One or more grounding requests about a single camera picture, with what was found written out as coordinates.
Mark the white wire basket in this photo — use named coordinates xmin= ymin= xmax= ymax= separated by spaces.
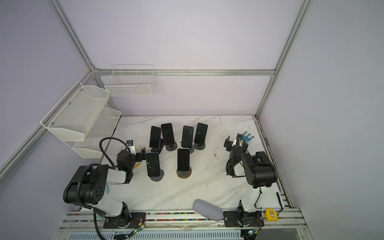
xmin=105 ymin=65 xmax=157 ymax=97

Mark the grey stand front left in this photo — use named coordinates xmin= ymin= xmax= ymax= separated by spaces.
xmin=150 ymin=169 xmax=165 ymax=182

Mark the grey stand back right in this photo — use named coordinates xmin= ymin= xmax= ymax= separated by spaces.
xmin=194 ymin=143 xmax=206 ymax=151

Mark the yellow tape measure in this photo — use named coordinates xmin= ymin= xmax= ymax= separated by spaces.
xmin=265 ymin=209 xmax=279 ymax=221

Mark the black phone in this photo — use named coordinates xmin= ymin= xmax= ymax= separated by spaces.
xmin=181 ymin=126 xmax=194 ymax=149
xmin=149 ymin=126 xmax=162 ymax=149
xmin=177 ymin=148 xmax=190 ymax=172
xmin=146 ymin=153 xmax=161 ymax=178
xmin=194 ymin=123 xmax=208 ymax=145
xmin=161 ymin=123 xmax=175 ymax=145

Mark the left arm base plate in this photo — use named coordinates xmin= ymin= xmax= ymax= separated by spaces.
xmin=103 ymin=212 xmax=147 ymax=229

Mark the brown base stand front right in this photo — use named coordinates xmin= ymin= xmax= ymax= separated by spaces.
xmin=177 ymin=167 xmax=192 ymax=179

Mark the grey oval pouch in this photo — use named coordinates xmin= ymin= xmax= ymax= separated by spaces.
xmin=193 ymin=199 xmax=224 ymax=222

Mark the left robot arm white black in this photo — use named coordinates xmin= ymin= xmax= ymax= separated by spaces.
xmin=63 ymin=137 xmax=146 ymax=225

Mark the white mesh shelf upper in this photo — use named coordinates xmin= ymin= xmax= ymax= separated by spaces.
xmin=41 ymin=81 xmax=110 ymax=142

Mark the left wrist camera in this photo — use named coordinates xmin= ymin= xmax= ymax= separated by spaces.
xmin=126 ymin=140 xmax=136 ymax=155

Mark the aluminium front rail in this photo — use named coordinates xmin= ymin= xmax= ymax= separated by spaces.
xmin=59 ymin=209 xmax=308 ymax=232

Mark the white mesh shelf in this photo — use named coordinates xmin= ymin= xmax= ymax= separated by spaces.
xmin=72 ymin=108 xmax=121 ymax=159
xmin=41 ymin=81 xmax=110 ymax=142

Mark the white mesh shelf lower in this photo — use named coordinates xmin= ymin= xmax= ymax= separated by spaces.
xmin=72 ymin=108 xmax=121 ymax=159

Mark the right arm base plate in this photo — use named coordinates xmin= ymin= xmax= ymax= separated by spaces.
xmin=224 ymin=211 xmax=265 ymax=228

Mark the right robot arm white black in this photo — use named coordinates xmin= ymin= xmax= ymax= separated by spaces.
xmin=224 ymin=134 xmax=284 ymax=213

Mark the blue rake yellow handle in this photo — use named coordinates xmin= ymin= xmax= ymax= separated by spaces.
xmin=243 ymin=131 xmax=255 ymax=142

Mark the black stand back left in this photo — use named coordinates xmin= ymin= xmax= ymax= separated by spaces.
xmin=151 ymin=139 xmax=165 ymax=154

